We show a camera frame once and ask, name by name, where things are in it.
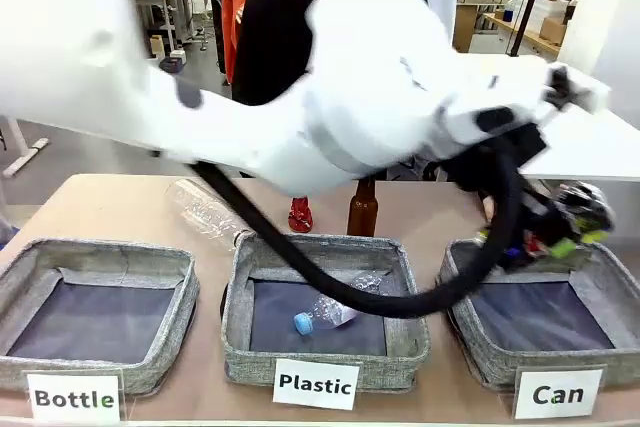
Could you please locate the small blue-capped plastic bottle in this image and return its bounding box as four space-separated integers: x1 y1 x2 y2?
292 270 397 336

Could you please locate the large clear plastic bottle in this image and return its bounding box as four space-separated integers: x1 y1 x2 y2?
164 177 256 253

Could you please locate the white table leg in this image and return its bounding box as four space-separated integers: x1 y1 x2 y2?
2 116 51 178

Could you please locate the white Plastic label sign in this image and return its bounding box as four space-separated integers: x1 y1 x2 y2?
272 357 361 411

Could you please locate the small cardboard box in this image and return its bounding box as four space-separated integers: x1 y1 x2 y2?
539 16 569 46

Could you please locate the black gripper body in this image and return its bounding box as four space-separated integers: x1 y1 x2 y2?
502 180 582 271

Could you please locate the white Can label sign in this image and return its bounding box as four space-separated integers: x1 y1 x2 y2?
513 368 606 420

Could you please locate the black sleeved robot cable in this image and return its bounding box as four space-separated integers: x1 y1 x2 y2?
192 134 529 319

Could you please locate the person in black top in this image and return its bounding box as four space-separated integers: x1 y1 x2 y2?
231 0 329 107

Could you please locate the grey fabric basket labelled Can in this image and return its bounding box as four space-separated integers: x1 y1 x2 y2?
437 238 640 391

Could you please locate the grey fabric basket labelled Plastic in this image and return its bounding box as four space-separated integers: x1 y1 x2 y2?
219 232 432 393

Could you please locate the white Bottle label sign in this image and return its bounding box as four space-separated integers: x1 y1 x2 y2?
25 369 124 423

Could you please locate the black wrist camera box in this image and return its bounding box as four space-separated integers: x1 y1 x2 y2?
508 121 552 169

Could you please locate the dark crushed soda can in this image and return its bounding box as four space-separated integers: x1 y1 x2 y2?
557 180 617 236

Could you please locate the grey fabric basket labelled Bottle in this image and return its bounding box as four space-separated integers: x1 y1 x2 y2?
0 238 201 396

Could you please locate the brown glass bottle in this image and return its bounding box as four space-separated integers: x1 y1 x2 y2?
346 179 380 237

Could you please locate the red crushed soda can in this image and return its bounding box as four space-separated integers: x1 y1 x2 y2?
287 196 314 233

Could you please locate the wooden workbench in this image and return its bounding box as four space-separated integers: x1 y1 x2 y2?
482 11 561 56

